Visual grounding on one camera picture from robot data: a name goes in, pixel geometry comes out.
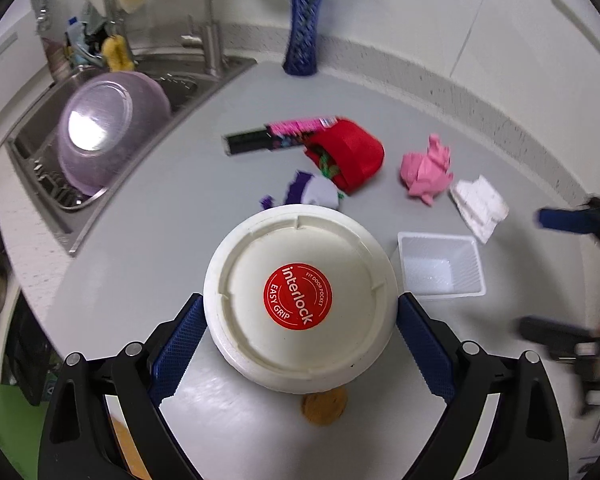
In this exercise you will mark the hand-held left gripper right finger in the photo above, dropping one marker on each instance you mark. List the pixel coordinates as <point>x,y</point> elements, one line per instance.
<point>427,355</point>

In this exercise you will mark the white tissue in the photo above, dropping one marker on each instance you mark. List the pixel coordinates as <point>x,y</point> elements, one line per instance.
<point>480,205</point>

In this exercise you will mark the tall steel faucet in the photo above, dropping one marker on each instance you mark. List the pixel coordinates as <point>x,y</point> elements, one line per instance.
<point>42,10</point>

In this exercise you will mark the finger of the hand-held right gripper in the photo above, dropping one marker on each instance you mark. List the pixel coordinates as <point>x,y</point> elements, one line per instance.
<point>555,335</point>
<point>565,221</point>

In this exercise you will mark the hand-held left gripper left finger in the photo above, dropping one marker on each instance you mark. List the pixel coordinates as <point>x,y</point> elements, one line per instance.
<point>180,350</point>

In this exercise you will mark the brown round cookie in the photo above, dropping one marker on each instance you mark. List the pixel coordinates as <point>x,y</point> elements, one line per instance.
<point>324,410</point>

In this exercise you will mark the purple white wrapper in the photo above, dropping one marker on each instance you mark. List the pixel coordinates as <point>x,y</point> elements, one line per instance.
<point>315,190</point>

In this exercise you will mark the short steel faucet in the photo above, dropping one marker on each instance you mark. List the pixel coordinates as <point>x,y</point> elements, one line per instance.
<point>212,35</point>

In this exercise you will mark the pink paper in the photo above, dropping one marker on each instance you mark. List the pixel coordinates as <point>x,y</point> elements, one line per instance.
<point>422,175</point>

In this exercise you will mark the purple plastic bowl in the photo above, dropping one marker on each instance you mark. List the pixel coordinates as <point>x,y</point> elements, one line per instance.
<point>125,140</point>

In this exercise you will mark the white round container red label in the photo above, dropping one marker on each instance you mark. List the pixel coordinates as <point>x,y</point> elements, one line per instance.
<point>300,260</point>

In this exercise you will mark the blue dish soap bottle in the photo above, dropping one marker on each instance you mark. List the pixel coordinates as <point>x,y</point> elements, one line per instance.
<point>75,32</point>

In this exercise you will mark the pink black snack wrapper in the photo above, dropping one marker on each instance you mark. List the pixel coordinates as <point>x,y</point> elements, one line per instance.
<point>280,132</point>

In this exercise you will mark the blue lattice vase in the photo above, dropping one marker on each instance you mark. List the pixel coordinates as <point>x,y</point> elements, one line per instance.
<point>305,15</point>

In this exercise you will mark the stainless steel sink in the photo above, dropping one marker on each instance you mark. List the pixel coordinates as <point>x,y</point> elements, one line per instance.
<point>185,85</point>

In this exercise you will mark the white plastic tray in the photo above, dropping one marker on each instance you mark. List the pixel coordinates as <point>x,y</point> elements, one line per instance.
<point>440,265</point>

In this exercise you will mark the yellow sponge brush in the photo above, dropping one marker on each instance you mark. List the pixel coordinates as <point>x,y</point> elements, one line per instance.
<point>116,54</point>

